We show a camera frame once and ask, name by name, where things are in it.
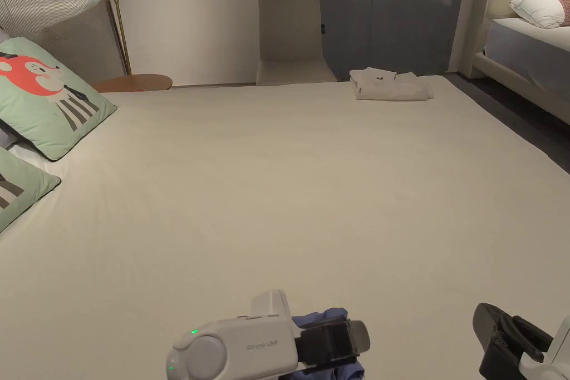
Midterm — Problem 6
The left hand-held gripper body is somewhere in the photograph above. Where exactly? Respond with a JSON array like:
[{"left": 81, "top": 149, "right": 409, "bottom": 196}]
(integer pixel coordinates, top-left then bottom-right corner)
[{"left": 166, "top": 289, "right": 312, "bottom": 380}]

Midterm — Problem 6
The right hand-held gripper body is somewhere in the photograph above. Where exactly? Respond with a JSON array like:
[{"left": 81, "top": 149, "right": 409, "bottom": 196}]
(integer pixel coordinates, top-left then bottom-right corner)
[{"left": 478, "top": 315, "right": 570, "bottom": 380}]

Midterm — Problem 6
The dark blue garment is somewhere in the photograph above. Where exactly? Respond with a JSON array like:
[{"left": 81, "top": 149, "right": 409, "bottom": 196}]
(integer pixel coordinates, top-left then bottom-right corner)
[{"left": 291, "top": 307, "right": 367, "bottom": 380}]

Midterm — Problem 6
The bed with beige sheet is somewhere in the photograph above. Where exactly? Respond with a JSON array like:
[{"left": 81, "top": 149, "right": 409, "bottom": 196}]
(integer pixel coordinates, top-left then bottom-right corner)
[{"left": 0, "top": 75, "right": 570, "bottom": 380}]

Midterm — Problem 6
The folded white garment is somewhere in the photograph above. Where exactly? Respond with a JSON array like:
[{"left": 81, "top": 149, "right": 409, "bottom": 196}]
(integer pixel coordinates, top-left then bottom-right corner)
[{"left": 349, "top": 67, "right": 435, "bottom": 101}]

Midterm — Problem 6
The green fox print cushion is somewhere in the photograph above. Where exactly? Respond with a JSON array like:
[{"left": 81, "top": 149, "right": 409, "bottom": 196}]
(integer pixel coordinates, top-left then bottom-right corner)
[
  {"left": 0, "top": 146, "right": 62, "bottom": 234},
  {"left": 0, "top": 37, "right": 119, "bottom": 162}
]

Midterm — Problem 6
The bed with white mattress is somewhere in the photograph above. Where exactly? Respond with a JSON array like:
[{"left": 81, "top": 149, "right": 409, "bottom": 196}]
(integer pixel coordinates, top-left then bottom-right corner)
[{"left": 471, "top": 17, "right": 570, "bottom": 126}]

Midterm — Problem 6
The round wooden side table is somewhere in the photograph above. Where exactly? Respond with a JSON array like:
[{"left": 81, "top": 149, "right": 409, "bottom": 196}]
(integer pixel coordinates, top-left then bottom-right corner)
[{"left": 92, "top": 73, "right": 174, "bottom": 93}]

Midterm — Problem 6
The beige upholstered chair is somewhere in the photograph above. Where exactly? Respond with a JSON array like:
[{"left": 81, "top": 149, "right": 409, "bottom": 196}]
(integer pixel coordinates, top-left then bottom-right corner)
[{"left": 255, "top": 0, "right": 338, "bottom": 86}]

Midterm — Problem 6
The beige padded headboard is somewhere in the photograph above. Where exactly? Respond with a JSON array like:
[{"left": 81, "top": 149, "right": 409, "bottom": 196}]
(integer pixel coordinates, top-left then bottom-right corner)
[{"left": 462, "top": 0, "right": 495, "bottom": 79}]

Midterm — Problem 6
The white pillow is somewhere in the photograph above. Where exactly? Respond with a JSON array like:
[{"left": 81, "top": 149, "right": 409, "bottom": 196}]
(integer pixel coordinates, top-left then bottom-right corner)
[{"left": 509, "top": 0, "right": 567, "bottom": 29}]

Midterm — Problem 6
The pink patterned cushion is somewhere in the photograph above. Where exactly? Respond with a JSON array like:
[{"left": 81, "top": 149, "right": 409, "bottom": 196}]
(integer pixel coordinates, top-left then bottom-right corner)
[{"left": 546, "top": 0, "right": 570, "bottom": 27}]

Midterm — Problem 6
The grey wardrobe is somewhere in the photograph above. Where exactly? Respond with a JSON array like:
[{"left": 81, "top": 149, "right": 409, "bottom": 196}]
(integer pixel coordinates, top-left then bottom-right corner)
[{"left": 282, "top": 0, "right": 472, "bottom": 82}]

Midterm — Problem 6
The brass floor lamp pole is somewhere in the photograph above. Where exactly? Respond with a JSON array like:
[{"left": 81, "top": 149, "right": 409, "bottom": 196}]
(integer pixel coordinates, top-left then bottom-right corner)
[{"left": 97, "top": 0, "right": 132, "bottom": 77}]

